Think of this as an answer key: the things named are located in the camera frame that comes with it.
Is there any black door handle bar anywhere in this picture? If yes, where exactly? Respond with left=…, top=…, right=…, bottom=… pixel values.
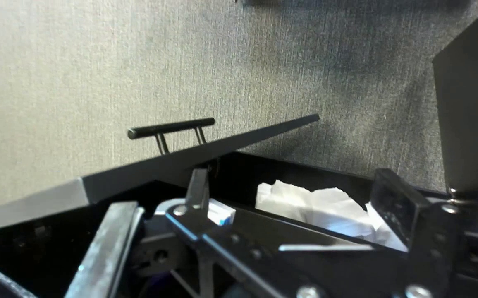
left=128, top=118, right=216, bottom=156

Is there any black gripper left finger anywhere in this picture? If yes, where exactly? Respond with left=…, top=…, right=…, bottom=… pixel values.
left=186, top=169, right=211, bottom=211

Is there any black cabinet door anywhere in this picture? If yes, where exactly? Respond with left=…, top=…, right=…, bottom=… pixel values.
left=0, top=115, right=320, bottom=229
left=434, top=19, right=478, bottom=199

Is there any white blue small box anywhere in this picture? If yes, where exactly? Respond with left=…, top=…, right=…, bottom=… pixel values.
left=154, top=198, right=239, bottom=229

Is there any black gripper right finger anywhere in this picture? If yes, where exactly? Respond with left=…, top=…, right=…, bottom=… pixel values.
left=371, top=169, right=432, bottom=252

